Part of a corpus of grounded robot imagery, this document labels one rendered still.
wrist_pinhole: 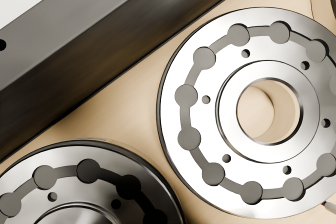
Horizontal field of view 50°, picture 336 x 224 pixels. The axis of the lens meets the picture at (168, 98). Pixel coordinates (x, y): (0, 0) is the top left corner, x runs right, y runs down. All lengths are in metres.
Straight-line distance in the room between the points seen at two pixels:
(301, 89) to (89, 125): 0.11
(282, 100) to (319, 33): 0.04
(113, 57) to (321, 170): 0.11
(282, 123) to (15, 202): 0.14
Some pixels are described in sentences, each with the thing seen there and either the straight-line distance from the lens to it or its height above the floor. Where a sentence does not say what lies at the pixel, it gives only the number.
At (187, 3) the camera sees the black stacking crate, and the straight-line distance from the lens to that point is 0.16.
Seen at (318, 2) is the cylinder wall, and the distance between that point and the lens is 0.22.
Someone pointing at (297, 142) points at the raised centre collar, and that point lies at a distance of 0.18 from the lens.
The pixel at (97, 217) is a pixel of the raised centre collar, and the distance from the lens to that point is 0.17.
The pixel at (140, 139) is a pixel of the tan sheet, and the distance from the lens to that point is 0.20.
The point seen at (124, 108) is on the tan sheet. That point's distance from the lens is 0.20.
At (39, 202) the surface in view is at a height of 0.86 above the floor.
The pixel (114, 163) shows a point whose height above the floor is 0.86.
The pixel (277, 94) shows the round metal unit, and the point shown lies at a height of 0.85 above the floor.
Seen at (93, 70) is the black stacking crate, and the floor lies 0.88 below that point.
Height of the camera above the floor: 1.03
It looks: 86 degrees down
